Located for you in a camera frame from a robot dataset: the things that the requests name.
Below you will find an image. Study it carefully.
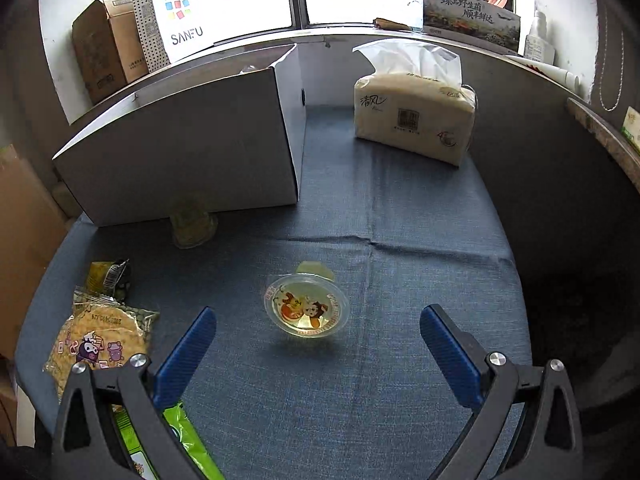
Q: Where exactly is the green and cream tissue box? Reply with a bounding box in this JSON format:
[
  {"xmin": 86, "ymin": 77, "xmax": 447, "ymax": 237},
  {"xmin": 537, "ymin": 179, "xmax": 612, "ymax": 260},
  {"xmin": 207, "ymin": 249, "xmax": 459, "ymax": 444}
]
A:
[{"xmin": 620, "ymin": 106, "xmax": 640, "ymax": 156}]

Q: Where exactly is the marble side shelf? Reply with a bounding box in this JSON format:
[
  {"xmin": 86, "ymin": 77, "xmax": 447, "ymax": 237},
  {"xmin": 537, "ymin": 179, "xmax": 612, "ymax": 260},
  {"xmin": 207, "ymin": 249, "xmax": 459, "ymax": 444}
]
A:
[{"xmin": 566, "ymin": 97, "xmax": 640, "ymax": 196}]

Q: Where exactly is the blue tablecloth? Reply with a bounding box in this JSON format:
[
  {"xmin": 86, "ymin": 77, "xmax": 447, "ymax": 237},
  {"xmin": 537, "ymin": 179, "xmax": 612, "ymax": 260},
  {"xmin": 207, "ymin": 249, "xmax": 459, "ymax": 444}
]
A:
[{"xmin": 15, "ymin": 105, "xmax": 533, "ymax": 480}]

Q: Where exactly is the green snack packet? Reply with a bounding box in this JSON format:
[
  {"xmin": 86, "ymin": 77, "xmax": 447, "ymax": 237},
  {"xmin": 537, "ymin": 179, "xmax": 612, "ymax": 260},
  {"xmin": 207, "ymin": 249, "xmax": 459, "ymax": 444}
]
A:
[{"xmin": 110, "ymin": 402, "xmax": 224, "ymax": 480}]

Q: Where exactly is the stone windowsill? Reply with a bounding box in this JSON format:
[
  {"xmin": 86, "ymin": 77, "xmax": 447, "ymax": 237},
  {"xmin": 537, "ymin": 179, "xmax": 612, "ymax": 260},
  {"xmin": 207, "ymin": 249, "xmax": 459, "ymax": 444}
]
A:
[{"xmin": 65, "ymin": 22, "xmax": 586, "ymax": 126}]

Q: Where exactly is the small brown packet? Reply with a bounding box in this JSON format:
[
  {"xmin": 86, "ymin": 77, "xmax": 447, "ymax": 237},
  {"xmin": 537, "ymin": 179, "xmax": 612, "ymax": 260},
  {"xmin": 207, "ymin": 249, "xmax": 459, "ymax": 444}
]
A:
[{"xmin": 372, "ymin": 17, "xmax": 416, "ymax": 32}]

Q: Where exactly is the clear jelly cup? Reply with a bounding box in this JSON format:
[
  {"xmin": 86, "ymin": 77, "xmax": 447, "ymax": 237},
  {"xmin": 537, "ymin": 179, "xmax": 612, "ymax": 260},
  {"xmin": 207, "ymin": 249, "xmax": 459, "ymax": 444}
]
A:
[
  {"xmin": 263, "ymin": 260, "xmax": 349, "ymax": 339},
  {"xmin": 170, "ymin": 200, "xmax": 219, "ymax": 248}
]

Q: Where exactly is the white cardboard box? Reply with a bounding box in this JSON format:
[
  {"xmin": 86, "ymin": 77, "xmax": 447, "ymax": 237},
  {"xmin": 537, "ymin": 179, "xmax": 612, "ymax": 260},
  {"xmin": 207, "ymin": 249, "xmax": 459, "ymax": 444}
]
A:
[{"xmin": 52, "ymin": 42, "xmax": 307, "ymax": 227}]

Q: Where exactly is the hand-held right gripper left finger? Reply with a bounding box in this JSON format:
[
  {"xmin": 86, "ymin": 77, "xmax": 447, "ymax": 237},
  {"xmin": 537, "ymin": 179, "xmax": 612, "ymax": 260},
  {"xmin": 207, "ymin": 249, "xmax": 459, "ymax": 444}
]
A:
[{"xmin": 50, "ymin": 306, "xmax": 218, "ymax": 480}]

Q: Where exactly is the white shopping bag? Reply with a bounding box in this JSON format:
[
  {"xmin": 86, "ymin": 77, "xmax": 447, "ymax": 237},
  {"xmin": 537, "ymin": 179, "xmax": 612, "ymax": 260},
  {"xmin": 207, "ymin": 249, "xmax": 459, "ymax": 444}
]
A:
[{"xmin": 145, "ymin": 0, "xmax": 213, "ymax": 64}]

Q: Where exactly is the clear cracker packet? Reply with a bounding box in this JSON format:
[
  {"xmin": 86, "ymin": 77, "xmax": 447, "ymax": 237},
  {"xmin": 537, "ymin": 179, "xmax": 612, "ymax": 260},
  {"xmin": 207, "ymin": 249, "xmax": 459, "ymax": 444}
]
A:
[{"xmin": 42, "ymin": 285, "xmax": 161, "ymax": 401}]

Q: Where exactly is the brown cardboard box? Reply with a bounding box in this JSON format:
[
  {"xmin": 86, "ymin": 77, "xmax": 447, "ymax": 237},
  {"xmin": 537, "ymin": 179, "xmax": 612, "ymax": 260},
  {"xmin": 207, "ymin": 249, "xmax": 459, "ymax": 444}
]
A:
[{"xmin": 71, "ymin": 0, "xmax": 151, "ymax": 106}]

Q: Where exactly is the yellow and dark snack packet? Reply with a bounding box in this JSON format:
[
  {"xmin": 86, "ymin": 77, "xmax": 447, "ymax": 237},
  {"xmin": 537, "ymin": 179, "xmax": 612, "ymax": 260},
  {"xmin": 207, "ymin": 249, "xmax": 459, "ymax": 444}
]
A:
[{"xmin": 87, "ymin": 258, "xmax": 132, "ymax": 303}]

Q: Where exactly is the landscape print box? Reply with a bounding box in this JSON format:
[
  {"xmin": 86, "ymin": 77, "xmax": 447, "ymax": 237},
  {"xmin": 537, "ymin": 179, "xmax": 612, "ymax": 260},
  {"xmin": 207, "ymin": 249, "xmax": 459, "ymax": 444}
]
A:
[{"xmin": 421, "ymin": 0, "xmax": 522, "ymax": 55}]

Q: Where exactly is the white tube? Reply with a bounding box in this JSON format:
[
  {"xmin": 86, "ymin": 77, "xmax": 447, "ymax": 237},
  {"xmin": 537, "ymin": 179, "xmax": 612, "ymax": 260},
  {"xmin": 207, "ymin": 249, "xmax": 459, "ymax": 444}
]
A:
[{"xmin": 505, "ymin": 54, "xmax": 581, "ymax": 93}]

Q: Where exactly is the yellow tissue pack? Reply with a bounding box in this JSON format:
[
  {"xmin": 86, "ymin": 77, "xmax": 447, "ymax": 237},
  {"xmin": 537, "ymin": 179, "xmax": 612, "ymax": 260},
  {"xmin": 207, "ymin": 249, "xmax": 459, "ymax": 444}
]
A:
[{"xmin": 352, "ymin": 38, "xmax": 477, "ymax": 167}]

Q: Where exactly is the white bottle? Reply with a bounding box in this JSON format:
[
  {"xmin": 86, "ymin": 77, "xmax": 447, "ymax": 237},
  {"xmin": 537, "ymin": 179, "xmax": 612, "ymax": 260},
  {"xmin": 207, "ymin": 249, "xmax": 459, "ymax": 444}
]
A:
[{"xmin": 522, "ymin": 10, "xmax": 556, "ymax": 63}]

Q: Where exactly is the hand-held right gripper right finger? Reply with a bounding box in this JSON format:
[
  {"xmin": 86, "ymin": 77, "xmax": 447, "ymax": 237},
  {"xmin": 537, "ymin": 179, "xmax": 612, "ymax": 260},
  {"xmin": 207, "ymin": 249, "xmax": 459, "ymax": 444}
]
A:
[{"xmin": 419, "ymin": 304, "xmax": 586, "ymax": 480}]

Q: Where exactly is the polka dot paper bag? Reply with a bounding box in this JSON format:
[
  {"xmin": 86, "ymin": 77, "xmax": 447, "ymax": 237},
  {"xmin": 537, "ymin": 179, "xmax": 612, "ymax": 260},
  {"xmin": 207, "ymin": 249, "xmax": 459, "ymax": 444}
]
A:
[{"xmin": 130, "ymin": 0, "xmax": 172, "ymax": 73}]

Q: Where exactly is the large flat cardboard box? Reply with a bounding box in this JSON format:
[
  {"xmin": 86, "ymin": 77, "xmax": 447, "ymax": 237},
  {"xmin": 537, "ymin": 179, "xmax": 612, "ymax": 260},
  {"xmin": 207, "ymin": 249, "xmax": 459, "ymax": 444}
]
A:
[{"xmin": 0, "ymin": 145, "xmax": 68, "ymax": 361}]

